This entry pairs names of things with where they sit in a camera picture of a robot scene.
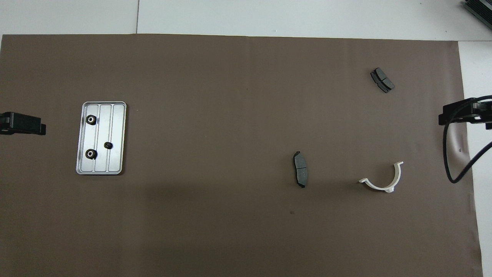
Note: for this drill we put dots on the large black bearing gear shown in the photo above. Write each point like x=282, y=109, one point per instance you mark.
x=91, y=119
x=90, y=154

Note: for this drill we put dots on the small black bearing gear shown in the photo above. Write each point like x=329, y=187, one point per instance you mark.
x=108, y=145

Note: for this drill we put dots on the brown table mat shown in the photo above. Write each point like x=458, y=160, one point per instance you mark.
x=230, y=115

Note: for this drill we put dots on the dark grey brake pad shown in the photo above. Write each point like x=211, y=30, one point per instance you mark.
x=300, y=169
x=382, y=79

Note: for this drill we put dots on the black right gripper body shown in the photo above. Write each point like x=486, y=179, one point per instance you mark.
x=465, y=111

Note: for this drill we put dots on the black ribbed device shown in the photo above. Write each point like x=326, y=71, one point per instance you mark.
x=479, y=9

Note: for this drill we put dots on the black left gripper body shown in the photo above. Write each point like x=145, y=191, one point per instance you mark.
x=23, y=124

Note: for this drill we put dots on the silver ribbed metal tray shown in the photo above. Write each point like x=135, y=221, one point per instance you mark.
x=115, y=134

